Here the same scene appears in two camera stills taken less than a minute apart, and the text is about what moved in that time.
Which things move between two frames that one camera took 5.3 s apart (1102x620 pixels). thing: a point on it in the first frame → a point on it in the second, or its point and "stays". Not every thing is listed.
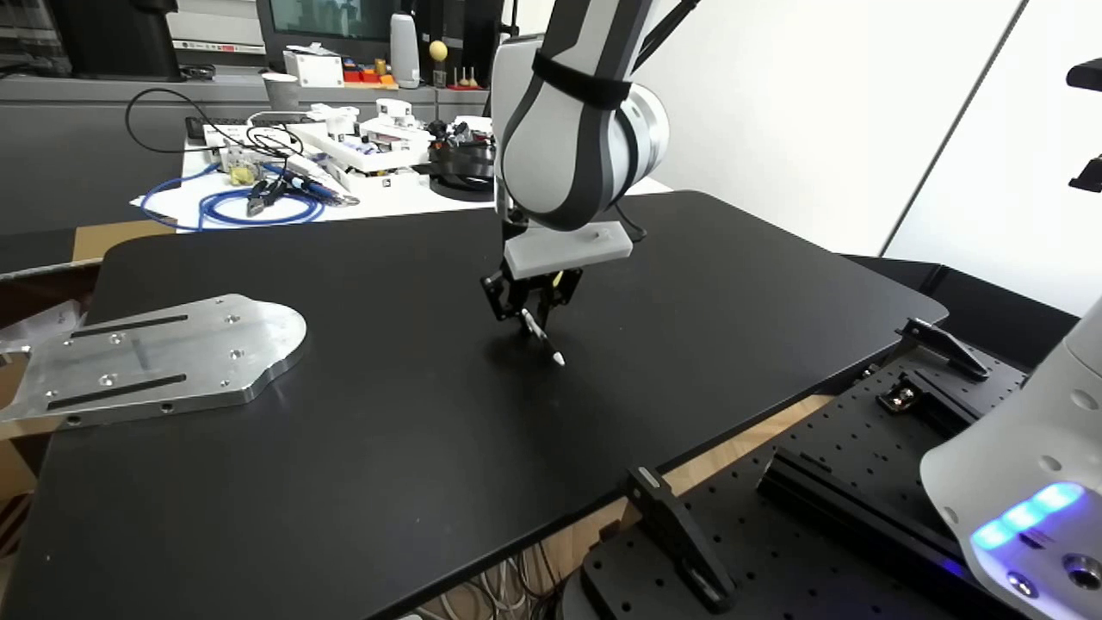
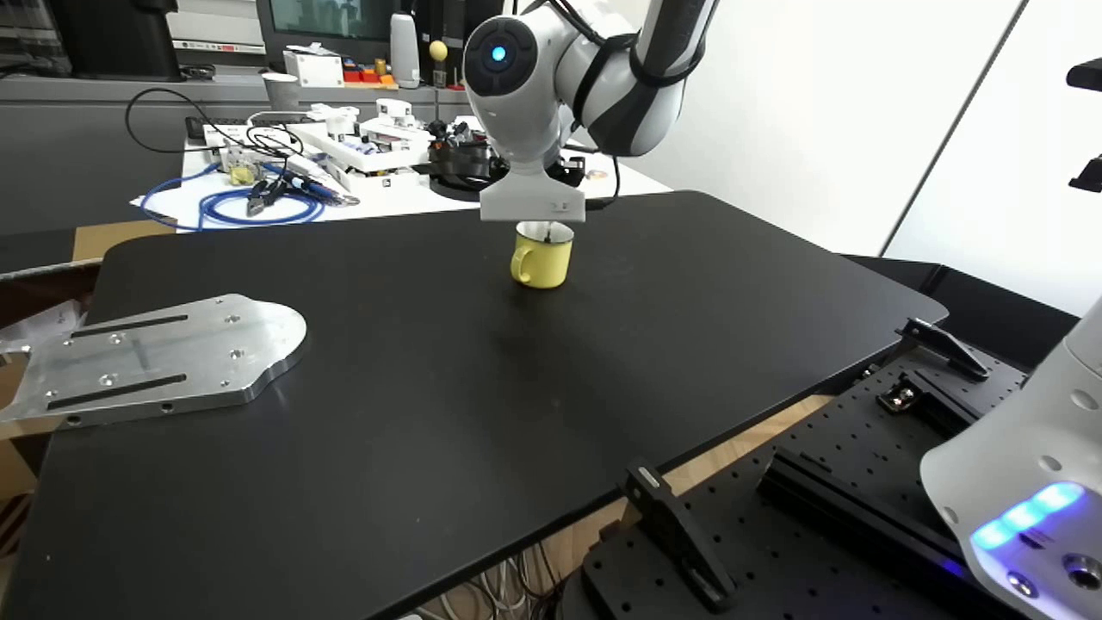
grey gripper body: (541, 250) → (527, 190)
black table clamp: (679, 537) stays
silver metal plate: (180, 351) stays
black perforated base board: (828, 516) stays
